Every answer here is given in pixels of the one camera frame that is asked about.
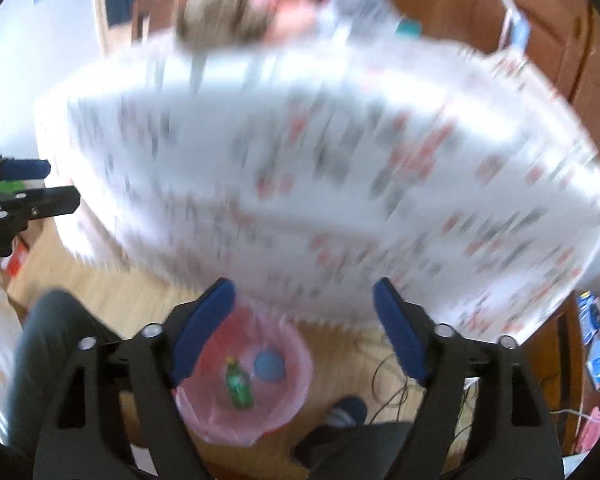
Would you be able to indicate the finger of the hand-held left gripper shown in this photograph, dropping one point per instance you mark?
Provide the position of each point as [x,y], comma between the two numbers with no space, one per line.
[22,169]
[45,202]

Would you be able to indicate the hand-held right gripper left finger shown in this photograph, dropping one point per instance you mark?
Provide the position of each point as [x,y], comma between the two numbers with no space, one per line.
[205,330]

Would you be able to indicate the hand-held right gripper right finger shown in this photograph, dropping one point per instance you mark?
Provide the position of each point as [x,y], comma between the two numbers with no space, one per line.
[400,332]

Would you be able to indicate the pink lined waste bin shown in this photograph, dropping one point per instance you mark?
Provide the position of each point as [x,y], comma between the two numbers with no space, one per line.
[280,402]

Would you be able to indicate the green carton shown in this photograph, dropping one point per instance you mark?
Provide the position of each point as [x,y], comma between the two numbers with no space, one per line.
[7,187]

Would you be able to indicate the orange box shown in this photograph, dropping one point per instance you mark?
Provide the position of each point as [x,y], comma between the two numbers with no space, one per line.
[17,259]

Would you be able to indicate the green plastic bottle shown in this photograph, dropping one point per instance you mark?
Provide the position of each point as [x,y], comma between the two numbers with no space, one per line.
[239,385]

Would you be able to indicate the blue round lid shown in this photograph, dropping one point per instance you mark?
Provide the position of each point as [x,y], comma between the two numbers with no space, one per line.
[269,365]

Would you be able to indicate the person's foot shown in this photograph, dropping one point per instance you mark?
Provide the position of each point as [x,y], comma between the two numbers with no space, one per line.
[349,410]

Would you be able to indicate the person's leg dark trousers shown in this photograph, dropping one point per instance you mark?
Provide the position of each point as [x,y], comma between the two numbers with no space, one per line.
[365,447]
[45,340]

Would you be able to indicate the low wooden cabinet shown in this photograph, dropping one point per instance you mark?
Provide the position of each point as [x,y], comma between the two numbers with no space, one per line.
[560,385]

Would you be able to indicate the floral tablecloth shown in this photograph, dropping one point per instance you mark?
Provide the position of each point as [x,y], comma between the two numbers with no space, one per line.
[280,160]

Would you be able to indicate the wooden chair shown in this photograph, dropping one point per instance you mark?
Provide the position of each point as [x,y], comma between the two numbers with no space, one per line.
[145,15]

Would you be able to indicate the blue and white packets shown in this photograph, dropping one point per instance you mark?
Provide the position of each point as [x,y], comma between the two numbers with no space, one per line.
[597,340]

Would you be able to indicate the pink plastic item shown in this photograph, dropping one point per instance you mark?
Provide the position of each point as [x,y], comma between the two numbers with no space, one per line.
[594,430]

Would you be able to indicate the brown mottled object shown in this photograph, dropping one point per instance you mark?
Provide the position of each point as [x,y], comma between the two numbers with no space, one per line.
[220,15]

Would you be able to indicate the teal box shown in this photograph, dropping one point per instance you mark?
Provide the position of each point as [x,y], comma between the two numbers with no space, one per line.
[410,27]

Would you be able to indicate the pink wet wipes pack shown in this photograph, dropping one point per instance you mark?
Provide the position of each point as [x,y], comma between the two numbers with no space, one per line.
[287,15]

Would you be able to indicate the light blue tag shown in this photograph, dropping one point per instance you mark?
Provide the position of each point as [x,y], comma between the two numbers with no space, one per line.
[521,36]

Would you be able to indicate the white bottle red cap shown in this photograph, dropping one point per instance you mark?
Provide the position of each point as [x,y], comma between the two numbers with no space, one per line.
[375,7]

